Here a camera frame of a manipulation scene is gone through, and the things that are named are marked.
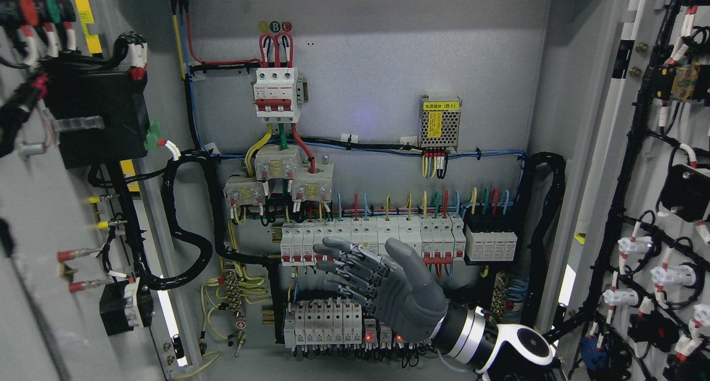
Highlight red white main breaker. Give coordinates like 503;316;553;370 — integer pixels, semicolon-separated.
253;68;305;124

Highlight grey cabinet door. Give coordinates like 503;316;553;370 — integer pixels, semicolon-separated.
534;0;708;380
2;0;200;380

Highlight metal mesh power supply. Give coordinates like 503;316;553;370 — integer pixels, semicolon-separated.
419;94;463;150

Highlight brass ground terminal bar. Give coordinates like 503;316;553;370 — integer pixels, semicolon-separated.
223;267;244;321

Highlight white socket breaker row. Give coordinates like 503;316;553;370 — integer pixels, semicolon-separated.
275;215;466;266

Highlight black corrugated cable conduit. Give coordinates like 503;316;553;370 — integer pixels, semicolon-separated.
119;150;222;291
517;152;566;348

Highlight white lower breaker row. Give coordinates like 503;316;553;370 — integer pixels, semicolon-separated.
283;298;365;350

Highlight black corrugated cable conduit left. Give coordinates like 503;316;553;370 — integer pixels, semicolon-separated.
119;150;222;291

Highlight transparent current transformer blocks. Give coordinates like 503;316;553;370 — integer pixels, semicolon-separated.
224;144;334;211

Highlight relay terminal row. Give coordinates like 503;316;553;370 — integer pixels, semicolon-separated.
363;288;469;354

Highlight black white surge protector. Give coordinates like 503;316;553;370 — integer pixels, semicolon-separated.
464;212;518;265

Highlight black corrugated cable conduit right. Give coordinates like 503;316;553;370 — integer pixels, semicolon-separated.
517;152;566;348

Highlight grey robot hand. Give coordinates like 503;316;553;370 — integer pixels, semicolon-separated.
313;237;447;342

